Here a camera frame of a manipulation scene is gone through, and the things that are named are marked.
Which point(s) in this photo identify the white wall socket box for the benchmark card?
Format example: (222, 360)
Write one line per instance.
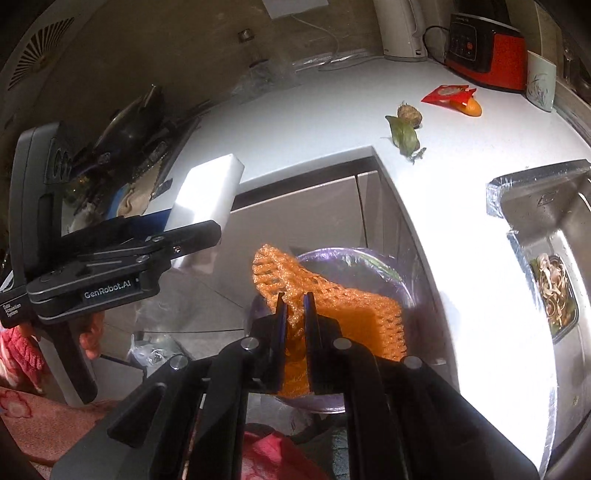
(295, 7)

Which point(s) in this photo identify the black wok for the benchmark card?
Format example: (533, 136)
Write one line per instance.
(134, 120)

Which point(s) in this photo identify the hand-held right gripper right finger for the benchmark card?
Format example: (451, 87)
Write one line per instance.
(309, 332)

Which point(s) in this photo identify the black stove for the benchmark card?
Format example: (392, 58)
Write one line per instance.
(180, 134)

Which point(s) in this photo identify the trash can with purple bag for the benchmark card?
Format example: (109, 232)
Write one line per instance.
(360, 267)

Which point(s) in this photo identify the pink floral clothing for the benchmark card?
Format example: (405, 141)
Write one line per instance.
(46, 424)

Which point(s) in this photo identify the person's left hand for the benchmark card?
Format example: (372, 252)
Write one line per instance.
(92, 339)

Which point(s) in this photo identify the white electric kettle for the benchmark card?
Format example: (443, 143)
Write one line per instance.
(401, 27)

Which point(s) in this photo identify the orange peel piece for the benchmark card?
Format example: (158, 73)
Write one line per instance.
(471, 107)

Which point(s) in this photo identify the crumpled clear plastic wrap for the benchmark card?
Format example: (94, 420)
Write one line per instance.
(157, 353)

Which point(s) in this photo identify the stainless steel sink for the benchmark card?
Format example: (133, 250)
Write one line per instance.
(545, 203)

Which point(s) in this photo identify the green leaf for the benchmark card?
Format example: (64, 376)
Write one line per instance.
(404, 136)

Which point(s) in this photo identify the white floral cup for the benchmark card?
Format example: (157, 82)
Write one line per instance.
(540, 81)

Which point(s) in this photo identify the beige cloth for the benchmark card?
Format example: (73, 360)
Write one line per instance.
(136, 201)

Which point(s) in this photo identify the red packet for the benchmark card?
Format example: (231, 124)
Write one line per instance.
(438, 96)

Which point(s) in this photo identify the brown fuzzy fruit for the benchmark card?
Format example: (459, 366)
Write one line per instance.
(410, 115)

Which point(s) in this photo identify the clear plastic bag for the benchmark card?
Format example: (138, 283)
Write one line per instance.
(265, 78)

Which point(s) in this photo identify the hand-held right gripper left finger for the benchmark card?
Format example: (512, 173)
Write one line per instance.
(281, 332)

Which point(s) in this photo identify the large orange foam net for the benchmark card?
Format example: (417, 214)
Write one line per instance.
(360, 318)

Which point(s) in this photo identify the glass bottle with dark base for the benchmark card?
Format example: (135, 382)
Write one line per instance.
(246, 35)

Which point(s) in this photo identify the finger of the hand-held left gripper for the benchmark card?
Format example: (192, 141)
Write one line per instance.
(120, 222)
(194, 233)

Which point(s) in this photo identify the red and black blender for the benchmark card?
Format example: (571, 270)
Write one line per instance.
(489, 50)

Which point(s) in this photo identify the sink strainer basket with scraps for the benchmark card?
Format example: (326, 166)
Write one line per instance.
(554, 295)

